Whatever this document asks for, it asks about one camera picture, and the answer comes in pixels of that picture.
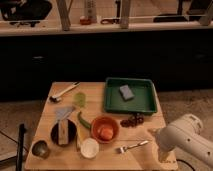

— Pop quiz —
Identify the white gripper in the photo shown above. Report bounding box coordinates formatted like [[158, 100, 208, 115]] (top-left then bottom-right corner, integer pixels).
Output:
[[155, 128, 174, 163]]

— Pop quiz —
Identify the silver metal fork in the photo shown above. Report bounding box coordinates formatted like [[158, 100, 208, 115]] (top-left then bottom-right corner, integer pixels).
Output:
[[115, 140, 149, 154]]

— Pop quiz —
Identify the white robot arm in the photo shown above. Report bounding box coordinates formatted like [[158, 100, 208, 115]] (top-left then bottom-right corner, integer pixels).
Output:
[[155, 114, 213, 168]]

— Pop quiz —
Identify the white plastic cup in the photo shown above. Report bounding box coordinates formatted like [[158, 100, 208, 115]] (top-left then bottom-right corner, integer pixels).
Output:
[[80, 138, 99, 159]]

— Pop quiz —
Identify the small metal cup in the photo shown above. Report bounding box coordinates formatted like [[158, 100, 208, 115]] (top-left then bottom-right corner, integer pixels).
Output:
[[32, 140, 50, 159]]

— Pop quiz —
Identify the dark grape bunch toy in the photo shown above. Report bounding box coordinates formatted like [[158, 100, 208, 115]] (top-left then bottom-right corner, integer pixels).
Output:
[[120, 114, 144, 128]]

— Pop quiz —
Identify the orange fruit toy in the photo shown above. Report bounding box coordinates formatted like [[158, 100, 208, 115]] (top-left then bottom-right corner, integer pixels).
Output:
[[100, 127, 114, 141]]

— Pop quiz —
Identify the orange plastic bowl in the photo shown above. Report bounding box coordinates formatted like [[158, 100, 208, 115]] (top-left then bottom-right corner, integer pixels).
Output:
[[91, 116, 119, 144]]

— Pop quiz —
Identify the grey sponge block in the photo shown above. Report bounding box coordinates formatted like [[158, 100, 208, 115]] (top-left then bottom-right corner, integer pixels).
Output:
[[119, 85, 134, 101]]

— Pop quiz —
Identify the green plastic tray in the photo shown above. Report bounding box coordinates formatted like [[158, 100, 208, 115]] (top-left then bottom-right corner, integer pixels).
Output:
[[103, 77, 157, 115]]

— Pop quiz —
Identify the green chili pepper toy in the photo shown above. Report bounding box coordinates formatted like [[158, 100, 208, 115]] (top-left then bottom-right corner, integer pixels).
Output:
[[77, 112, 91, 130]]

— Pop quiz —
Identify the black round bowl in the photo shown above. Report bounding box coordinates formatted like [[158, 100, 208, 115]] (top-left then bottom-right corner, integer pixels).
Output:
[[50, 119, 77, 146]]

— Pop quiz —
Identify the light green leaf toy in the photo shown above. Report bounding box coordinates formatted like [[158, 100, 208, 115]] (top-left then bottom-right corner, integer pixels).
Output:
[[74, 92, 86, 108]]

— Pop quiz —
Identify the grey spatula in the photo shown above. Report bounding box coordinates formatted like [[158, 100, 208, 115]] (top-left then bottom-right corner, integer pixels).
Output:
[[55, 106, 75, 121]]

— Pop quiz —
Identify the wooden table leg right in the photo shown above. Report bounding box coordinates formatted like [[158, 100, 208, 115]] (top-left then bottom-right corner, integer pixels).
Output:
[[120, 0, 131, 29]]

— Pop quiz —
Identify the wooden table leg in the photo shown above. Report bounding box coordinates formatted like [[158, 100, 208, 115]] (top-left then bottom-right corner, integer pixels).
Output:
[[120, 0, 131, 29], [56, 0, 71, 31]]

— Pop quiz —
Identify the black pole stand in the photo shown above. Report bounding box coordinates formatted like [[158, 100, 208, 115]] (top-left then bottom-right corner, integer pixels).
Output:
[[16, 124, 26, 171]]

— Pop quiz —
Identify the red object on floor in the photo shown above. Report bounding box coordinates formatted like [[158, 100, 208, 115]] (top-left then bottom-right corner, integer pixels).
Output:
[[79, 16, 92, 25]]

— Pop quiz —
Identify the wooden table leg left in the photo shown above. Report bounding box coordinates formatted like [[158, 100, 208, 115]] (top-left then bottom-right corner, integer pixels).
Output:
[[56, 0, 71, 31]]

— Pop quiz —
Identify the black office chair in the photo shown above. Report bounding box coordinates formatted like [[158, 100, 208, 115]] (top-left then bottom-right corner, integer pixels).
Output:
[[0, 0, 52, 27]]

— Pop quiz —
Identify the black floor cable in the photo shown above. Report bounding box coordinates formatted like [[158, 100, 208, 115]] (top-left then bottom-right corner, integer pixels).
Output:
[[175, 158, 198, 171]]

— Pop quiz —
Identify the white handled brush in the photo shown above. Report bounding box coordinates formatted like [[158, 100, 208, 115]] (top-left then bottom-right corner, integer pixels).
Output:
[[49, 82, 79, 103]]

